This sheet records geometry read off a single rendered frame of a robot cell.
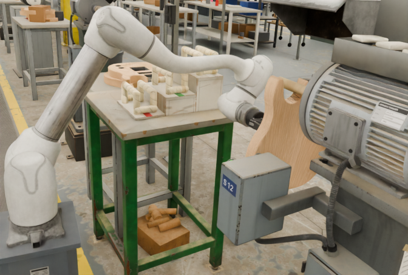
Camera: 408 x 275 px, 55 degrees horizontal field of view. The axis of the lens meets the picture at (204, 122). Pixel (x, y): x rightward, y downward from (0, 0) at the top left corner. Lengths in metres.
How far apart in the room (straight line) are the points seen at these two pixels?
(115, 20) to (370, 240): 0.97
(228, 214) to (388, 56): 0.54
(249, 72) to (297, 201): 0.67
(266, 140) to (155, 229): 1.32
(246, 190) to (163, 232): 1.48
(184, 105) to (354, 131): 1.08
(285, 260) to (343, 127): 1.64
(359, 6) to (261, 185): 0.54
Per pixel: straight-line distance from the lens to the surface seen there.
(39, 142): 1.55
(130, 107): 1.95
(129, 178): 1.78
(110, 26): 1.34
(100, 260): 2.47
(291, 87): 1.27
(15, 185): 1.41
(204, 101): 1.94
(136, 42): 1.35
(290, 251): 2.60
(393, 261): 1.06
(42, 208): 1.44
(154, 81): 2.02
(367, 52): 1.00
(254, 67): 1.59
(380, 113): 0.95
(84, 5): 3.34
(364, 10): 1.19
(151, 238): 2.38
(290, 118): 1.32
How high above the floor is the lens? 1.58
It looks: 21 degrees down
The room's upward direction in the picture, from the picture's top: 3 degrees clockwise
